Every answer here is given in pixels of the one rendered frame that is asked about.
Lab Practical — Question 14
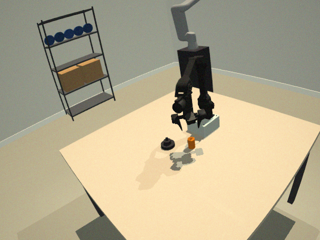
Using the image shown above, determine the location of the orange knob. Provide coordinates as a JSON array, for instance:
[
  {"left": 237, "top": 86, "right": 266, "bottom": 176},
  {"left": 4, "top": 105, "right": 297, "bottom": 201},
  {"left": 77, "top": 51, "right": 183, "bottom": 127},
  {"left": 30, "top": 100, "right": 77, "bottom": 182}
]
[{"left": 187, "top": 137, "right": 196, "bottom": 150}]

